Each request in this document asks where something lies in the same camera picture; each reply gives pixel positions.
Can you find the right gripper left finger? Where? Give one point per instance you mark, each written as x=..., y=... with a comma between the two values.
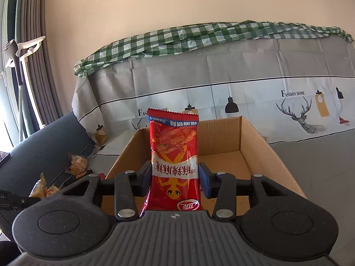
x=127, y=186

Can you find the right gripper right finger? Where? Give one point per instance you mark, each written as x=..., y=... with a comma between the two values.
x=222, y=187

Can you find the white puffed snack pack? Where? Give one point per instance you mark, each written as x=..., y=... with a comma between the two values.
x=41, y=190

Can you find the red snack bag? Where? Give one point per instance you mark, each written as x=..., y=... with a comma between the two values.
x=175, y=184

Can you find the clear bag of crackers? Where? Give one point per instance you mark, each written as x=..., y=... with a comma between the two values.
x=78, y=165

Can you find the dark chocolate biscuit pack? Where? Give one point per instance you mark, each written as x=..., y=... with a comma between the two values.
x=74, y=178

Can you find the brown cardboard box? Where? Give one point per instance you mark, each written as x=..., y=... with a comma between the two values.
x=231, y=145

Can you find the blue sofa cushion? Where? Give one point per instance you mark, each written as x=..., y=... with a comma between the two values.
x=45, y=152

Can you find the grey printed sofa cover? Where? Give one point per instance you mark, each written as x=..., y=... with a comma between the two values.
x=298, y=94

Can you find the green checkered cloth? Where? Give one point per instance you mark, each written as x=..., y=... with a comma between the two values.
x=181, y=39

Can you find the white floor stand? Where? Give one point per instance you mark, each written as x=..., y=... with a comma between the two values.
x=18, y=54

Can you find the grey curtain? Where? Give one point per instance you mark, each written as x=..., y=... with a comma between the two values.
x=24, y=20

